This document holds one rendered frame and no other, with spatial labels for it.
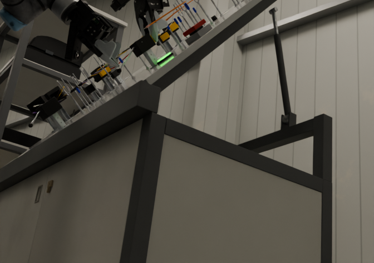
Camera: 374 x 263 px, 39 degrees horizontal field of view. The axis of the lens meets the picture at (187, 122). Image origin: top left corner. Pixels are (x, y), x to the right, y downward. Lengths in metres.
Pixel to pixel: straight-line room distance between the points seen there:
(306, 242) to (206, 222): 0.32
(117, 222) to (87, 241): 0.14
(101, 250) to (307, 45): 4.07
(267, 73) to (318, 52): 0.55
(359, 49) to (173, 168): 3.70
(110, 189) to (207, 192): 0.22
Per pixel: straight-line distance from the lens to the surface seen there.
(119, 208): 1.17
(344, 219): 4.22
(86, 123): 1.39
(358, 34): 4.83
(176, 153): 1.18
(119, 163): 1.24
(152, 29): 1.57
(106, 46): 1.51
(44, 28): 2.99
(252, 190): 1.31
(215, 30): 1.38
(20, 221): 1.80
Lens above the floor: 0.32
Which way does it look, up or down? 23 degrees up
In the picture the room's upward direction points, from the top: 7 degrees clockwise
